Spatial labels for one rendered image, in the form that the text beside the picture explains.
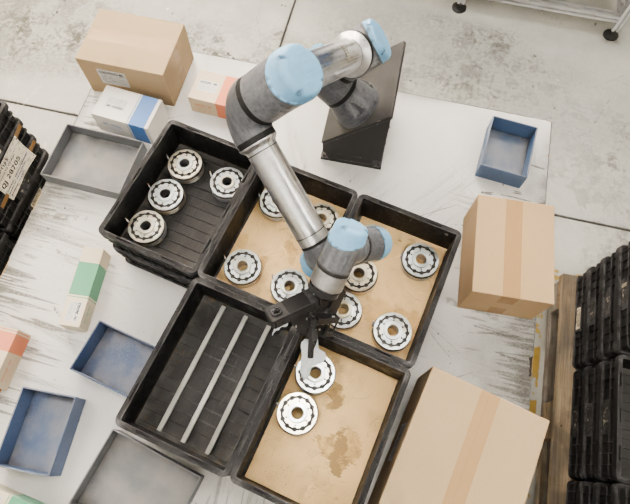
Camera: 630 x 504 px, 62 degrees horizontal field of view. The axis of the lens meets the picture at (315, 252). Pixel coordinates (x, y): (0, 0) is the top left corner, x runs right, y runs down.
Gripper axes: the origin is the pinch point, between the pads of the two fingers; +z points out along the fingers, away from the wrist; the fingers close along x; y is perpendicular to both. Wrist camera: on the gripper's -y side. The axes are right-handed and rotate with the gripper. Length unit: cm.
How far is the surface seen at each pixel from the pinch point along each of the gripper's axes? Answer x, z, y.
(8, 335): 57, 37, -45
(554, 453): -25, 36, 123
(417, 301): 4.0, -12.4, 41.7
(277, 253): 34.1, -7.4, 14.1
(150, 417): 16.7, 32.3, -18.3
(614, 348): -21, -11, 119
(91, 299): 57, 25, -25
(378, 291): 11.5, -10.4, 34.0
